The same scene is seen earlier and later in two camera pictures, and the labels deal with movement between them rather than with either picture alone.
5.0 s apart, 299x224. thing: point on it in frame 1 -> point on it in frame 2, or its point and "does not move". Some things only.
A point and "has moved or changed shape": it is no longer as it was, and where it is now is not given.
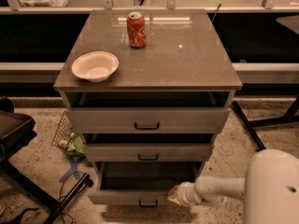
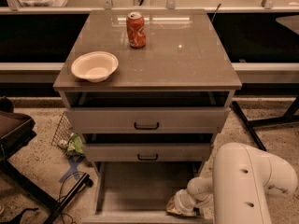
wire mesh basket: x=64 y=132 does not move
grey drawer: x=147 y=120 does not move
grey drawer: x=140 y=183 has moved or changed shape
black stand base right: x=250 y=124 does not move
